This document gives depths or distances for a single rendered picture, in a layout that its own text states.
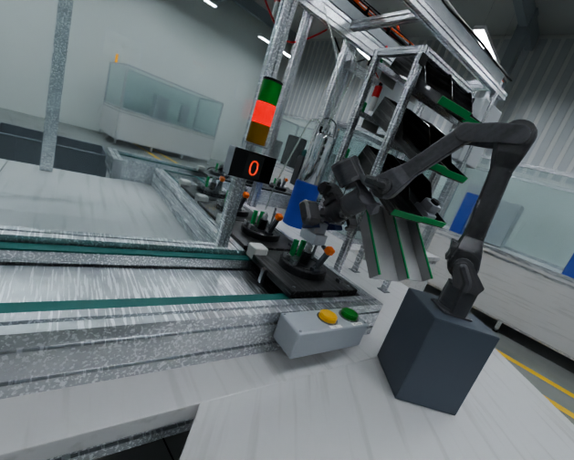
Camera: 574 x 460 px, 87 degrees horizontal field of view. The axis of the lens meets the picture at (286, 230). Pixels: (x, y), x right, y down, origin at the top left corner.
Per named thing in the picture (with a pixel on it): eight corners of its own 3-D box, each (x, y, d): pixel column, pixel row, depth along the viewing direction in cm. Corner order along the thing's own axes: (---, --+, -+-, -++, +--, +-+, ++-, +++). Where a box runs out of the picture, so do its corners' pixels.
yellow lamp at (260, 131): (267, 147, 77) (274, 128, 76) (251, 141, 74) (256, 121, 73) (258, 144, 81) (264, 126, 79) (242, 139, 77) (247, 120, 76)
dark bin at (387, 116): (441, 174, 91) (460, 153, 87) (412, 162, 85) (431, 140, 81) (397, 129, 110) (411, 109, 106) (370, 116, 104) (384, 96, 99)
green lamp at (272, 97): (279, 108, 74) (286, 87, 73) (263, 99, 71) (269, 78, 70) (269, 106, 78) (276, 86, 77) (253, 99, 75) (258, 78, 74)
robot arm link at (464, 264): (474, 288, 67) (488, 262, 65) (479, 299, 59) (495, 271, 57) (443, 275, 70) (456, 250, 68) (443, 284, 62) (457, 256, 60)
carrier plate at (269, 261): (355, 296, 86) (358, 288, 85) (289, 298, 71) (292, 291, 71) (306, 257, 104) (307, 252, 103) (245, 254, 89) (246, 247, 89)
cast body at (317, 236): (324, 245, 84) (332, 223, 82) (312, 245, 81) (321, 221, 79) (306, 234, 90) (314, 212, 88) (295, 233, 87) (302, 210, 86)
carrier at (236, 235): (303, 256, 105) (315, 222, 102) (243, 252, 90) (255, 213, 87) (268, 229, 123) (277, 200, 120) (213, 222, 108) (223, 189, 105)
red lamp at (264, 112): (274, 128, 76) (279, 108, 74) (256, 121, 73) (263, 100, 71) (264, 125, 79) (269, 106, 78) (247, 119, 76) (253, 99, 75)
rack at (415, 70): (390, 293, 124) (480, 92, 105) (328, 296, 102) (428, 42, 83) (353, 268, 140) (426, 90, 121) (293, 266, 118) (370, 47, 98)
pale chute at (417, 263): (422, 281, 108) (433, 278, 104) (396, 278, 102) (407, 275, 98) (404, 213, 120) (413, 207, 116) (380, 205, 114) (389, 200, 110)
